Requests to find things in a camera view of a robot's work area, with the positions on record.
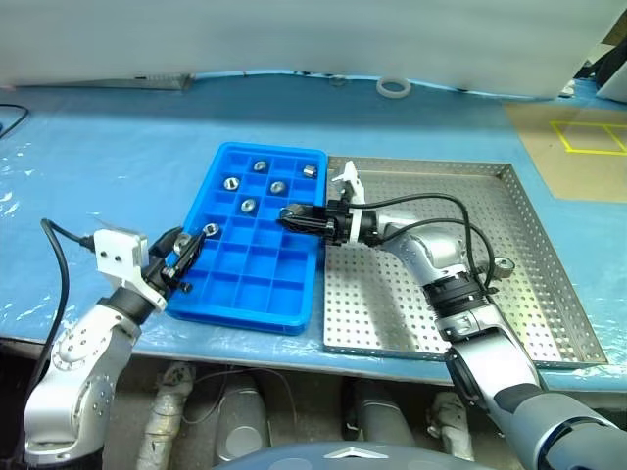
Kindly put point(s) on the white board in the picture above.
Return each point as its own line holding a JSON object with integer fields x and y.
{"x": 616, "y": 85}

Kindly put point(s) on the white wrapped table leg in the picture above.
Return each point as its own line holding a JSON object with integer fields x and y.
{"x": 453, "y": 426}
{"x": 164, "y": 416}

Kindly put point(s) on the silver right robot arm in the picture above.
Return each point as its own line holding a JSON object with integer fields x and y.
{"x": 495, "y": 362}

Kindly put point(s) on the brown cardboard sheet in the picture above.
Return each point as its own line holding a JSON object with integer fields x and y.
{"x": 534, "y": 161}

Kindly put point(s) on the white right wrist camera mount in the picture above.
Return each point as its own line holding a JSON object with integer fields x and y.
{"x": 350, "y": 175}

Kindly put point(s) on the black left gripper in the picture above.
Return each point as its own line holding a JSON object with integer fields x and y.
{"x": 159, "y": 274}

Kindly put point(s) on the grey-blue robot torso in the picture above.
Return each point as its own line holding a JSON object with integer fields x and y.
{"x": 343, "y": 457}

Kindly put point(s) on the brown cardboard box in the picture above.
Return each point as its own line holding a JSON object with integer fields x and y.
{"x": 618, "y": 24}

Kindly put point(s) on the white tape roll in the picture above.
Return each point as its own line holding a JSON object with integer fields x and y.
{"x": 383, "y": 88}

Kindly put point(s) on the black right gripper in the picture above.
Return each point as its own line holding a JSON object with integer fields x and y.
{"x": 337, "y": 222}

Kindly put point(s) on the grey rounded robot leg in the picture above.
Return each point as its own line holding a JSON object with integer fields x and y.
{"x": 242, "y": 416}
{"x": 382, "y": 416}

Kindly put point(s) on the grey metal bar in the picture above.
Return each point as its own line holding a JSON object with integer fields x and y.
{"x": 147, "y": 80}

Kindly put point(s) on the perforated steel tray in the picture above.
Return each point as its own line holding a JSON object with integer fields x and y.
{"x": 372, "y": 303}

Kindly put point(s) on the blue plastic table cover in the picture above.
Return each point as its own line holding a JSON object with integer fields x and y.
{"x": 122, "y": 147}

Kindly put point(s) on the black bag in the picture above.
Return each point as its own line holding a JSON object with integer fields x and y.
{"x": 607, "y": 61}

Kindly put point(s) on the blue compartment tray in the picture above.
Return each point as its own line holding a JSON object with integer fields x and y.
{"x": 255, "y": 274}

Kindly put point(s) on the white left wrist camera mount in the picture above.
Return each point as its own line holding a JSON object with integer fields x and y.
{"x": 113, "y": 250}

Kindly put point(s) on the metal roller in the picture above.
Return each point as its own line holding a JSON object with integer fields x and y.
{"x": 277, "y": 187}
{"x": 259, "y": 165}
{"x": 210, "y": 228}
{"x": 503, "y": 267}
{"x": 183, "y": 240}
{"x": 309, "y": 171}
{"x": 230, "y": 183}
{"x": 288, "y": 212}
{"x": 248, "y": 204}

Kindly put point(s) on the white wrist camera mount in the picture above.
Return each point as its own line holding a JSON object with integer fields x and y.
{"x": 113, "y": 250}
{"x": 350, "y": 175}

